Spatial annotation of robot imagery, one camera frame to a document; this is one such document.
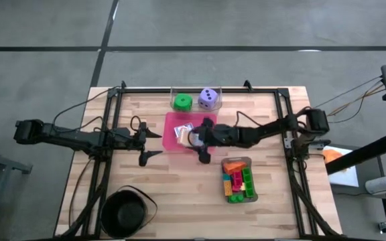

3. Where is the white sheet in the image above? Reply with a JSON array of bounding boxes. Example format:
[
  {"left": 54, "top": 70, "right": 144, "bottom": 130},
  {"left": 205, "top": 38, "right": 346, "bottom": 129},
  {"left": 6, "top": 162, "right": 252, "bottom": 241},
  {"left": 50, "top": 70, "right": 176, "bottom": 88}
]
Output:
[{"left": 323, "top": 145, "right": 360, "bottom": 188}]

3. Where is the pink translucent plastic bin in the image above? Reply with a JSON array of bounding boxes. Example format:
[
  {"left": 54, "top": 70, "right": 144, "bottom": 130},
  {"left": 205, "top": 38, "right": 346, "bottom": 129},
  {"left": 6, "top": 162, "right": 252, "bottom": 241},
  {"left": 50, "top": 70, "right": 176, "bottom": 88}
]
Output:
[{"left": 162, "top": 112, "right": 218, "bottom": 154}]

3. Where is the red two-stud block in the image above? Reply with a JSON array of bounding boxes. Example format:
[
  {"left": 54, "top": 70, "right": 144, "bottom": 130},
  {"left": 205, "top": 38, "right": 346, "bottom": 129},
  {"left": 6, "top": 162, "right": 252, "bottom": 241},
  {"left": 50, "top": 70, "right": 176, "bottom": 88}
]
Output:
[{"left": 231, "top": 170, "right": 244, "bottom": 188}]

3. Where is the green foam die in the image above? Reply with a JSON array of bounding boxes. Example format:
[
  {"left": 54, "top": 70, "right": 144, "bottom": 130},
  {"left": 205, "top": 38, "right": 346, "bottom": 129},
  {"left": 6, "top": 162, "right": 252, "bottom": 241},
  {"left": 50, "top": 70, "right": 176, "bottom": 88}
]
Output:
[{"left": 174, "top": 93, "right": 194, "bottom": 112}]

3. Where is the purple foam die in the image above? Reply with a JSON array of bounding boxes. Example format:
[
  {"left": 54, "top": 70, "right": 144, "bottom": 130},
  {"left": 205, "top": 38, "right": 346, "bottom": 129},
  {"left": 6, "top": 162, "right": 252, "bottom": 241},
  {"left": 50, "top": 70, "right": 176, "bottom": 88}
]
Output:
[{"left": 198, "top": 87, "right": 220, "bottom": 110}]

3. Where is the black beam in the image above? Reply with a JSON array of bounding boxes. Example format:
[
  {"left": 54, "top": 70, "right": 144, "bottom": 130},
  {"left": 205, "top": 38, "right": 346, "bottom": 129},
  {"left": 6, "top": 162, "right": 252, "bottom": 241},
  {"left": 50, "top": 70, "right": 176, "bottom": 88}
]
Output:
[{"left": 325, "top": 131, "right": 386, "bottom": 175}]

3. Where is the grey translucent plastic bin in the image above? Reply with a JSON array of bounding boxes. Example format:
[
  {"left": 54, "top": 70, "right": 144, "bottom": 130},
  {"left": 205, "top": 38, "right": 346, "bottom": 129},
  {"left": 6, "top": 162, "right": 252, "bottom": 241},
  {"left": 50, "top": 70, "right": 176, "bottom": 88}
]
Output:
[{"left": 220, "top": 156, "right": 259, "bottom": 204}]

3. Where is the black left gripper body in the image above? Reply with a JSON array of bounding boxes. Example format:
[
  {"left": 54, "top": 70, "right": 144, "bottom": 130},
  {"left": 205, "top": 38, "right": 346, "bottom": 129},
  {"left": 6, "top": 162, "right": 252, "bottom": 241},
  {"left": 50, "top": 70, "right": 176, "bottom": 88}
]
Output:
[{"left": 125, "top": 121, "right": 148, "bottom": 167}]

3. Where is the large green four-stud block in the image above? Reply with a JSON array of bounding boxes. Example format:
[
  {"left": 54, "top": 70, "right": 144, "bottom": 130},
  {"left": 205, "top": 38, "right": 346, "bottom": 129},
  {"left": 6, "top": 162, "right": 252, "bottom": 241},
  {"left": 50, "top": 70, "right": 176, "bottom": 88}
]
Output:
[{"left": 241, "top": 167, "right": 256, "bottom": 198}]

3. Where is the clear plastic bin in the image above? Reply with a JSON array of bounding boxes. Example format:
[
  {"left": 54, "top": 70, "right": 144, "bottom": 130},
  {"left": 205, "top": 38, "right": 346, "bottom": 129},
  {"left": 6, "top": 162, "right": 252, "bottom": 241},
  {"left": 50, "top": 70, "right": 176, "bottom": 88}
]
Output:
[{"left": 170, "top": 86, "right": 224, "bottom": 113}]

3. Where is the orange wedge block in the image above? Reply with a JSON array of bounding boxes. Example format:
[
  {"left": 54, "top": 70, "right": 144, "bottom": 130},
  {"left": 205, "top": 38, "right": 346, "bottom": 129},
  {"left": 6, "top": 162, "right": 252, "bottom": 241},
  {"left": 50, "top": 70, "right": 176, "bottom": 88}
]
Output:
[{"left": 222, "top": 161, "right": 247, "bottom": 175}]

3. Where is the black aluminium rig frame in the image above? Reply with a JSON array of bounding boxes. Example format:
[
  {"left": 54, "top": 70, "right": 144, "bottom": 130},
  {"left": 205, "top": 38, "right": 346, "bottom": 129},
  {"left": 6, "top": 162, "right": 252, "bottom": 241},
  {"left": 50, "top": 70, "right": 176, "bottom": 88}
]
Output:
[{"left": 60, "top": 80, "right": 343, "bottom": 239}]

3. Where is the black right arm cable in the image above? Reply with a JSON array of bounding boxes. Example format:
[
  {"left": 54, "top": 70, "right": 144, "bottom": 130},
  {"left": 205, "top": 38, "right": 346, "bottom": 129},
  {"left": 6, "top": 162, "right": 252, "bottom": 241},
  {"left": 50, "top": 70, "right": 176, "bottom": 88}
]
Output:
[{"left": 235, "top": 110, "right": 264, "bottom": 128}]

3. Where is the thin coloured wire bundle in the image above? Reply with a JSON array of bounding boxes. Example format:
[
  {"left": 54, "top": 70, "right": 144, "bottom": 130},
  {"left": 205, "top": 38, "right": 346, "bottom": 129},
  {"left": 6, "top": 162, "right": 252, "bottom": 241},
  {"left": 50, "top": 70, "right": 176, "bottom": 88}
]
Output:
[{"left": 312, "top": 76, "right": 385, "bottom": 125}]

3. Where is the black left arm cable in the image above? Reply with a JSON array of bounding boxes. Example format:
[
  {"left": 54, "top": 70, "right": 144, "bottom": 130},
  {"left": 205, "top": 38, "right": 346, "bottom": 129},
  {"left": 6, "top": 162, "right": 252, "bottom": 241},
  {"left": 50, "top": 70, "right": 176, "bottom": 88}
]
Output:
[{"left": 52, "top": 86, "right": 120, "bottom": 125}]

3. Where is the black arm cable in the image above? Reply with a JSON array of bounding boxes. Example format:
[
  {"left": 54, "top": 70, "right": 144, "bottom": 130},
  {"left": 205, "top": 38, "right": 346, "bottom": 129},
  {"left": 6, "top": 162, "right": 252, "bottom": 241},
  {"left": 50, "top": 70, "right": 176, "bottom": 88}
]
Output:
[
  {"left": 52, "top": 86, "right": 120, "bottom": 125},
  {"left": 235, "top": 110, "right": 264, "bottom": 128}
]

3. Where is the black bowl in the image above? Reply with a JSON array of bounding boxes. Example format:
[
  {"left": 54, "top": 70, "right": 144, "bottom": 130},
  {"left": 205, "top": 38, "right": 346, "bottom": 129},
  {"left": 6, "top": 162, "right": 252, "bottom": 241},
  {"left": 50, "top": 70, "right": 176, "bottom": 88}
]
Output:
[{"left": 100, "top": 185, "right": 159, "bottom": 239}]

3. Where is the red and blue card deck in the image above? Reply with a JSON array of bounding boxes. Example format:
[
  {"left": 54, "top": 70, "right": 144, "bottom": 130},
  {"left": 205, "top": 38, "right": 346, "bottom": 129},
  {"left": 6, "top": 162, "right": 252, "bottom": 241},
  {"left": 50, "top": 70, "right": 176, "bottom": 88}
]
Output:
[{"left": 174, "top": 123, "right": 194, "bottom": 137}]

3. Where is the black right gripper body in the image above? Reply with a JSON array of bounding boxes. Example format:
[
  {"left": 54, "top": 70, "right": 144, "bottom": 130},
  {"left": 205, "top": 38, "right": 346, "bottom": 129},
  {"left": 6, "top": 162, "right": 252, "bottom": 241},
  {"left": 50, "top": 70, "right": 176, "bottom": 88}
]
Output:
[{"left": 198, "top": 117, "right": 240, "bottom": 165}]

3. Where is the grey cylinder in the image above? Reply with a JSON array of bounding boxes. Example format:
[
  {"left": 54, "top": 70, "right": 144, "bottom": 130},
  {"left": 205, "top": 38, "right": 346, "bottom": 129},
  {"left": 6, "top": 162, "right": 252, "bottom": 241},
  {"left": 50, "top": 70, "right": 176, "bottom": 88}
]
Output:
[{"left": 365, "top": 175, "right": 386, "bottom": 195}]

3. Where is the orange cloth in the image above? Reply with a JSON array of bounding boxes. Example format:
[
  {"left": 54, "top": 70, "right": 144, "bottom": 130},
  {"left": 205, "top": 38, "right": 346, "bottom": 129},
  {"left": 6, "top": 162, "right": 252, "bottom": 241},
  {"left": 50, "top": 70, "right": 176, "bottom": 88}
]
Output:
[{"left": 322, "top": 149, "right": 344, "bottom": 165}]

